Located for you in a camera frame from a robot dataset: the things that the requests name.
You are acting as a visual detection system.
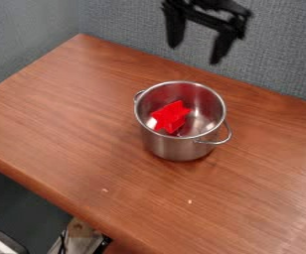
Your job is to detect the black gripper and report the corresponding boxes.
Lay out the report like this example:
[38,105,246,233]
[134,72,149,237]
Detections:
[162,0,252,64]

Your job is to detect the red plastic block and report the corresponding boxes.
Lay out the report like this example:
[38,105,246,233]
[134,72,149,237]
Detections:
[150,100,191,134]

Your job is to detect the stainless steel pot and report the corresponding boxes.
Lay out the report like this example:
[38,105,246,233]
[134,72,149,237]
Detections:
[133,80,232,162]

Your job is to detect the wooden table leg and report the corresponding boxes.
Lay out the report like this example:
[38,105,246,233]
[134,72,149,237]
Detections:
[47,217,111,254]

